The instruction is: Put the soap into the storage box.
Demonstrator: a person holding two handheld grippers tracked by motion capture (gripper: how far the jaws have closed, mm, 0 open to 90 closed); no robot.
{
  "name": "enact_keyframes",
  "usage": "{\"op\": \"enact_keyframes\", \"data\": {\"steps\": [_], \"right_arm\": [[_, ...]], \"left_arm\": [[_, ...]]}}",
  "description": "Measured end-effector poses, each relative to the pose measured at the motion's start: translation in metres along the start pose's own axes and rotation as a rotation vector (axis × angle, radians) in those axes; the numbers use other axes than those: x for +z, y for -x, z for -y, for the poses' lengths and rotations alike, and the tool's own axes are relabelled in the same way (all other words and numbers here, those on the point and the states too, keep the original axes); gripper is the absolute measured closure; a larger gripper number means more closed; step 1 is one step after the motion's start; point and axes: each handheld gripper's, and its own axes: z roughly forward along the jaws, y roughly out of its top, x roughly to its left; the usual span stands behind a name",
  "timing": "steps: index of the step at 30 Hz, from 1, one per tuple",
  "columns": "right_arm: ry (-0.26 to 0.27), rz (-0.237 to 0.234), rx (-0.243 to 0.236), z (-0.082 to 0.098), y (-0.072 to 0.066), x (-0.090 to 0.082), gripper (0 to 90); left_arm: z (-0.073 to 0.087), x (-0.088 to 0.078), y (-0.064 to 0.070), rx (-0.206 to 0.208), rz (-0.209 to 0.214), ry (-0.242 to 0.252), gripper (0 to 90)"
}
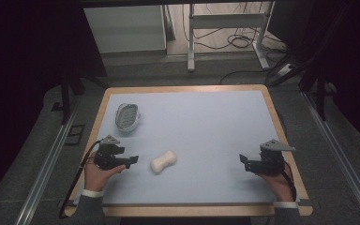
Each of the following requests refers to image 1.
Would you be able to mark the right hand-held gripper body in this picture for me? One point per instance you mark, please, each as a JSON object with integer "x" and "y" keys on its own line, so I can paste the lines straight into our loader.
{"x": 270, "y": 157}

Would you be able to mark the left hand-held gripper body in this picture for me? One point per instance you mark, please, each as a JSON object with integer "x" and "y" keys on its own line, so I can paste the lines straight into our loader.
{"x": 107, "y": 154}

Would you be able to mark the white soap bar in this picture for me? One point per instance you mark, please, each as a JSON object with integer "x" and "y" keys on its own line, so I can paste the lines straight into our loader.
{"x": 163, "y": 161}

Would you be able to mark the grey oval soap dish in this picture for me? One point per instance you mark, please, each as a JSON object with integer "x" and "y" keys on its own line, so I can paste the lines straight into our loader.
{"x": 127, "y": 116}

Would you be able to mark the person's left hand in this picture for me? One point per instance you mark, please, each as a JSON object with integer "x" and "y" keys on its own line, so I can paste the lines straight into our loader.
{"x": 98, "y": 176}

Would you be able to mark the person's right hand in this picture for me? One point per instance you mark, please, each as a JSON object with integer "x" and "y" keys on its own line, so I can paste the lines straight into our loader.
{"x": 278, "y": 186}

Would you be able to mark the white table mat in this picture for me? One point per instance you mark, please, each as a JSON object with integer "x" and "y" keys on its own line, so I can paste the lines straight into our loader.
{"x": 200, "y": 131}

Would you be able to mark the black metal stand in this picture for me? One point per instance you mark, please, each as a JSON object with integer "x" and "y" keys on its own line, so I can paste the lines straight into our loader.
{"x": 65, "y": 100}
{"x": 320, "y": 93}

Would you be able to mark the white power strip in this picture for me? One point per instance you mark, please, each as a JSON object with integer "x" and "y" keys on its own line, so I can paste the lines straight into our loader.
{"x": 286, "y": 69}

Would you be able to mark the white cabinet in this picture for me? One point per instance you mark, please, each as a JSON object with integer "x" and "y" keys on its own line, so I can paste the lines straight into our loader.
{"x": 128, "y": 28}

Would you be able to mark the aluminium rail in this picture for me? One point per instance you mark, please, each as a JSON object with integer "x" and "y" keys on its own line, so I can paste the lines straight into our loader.
{"x": 340, "y": 156}
{"x": 45, "y": 173}

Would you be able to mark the white metal desk frame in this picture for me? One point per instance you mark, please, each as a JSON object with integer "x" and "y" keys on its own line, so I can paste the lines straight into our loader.
{"x": 225, "y": 22}

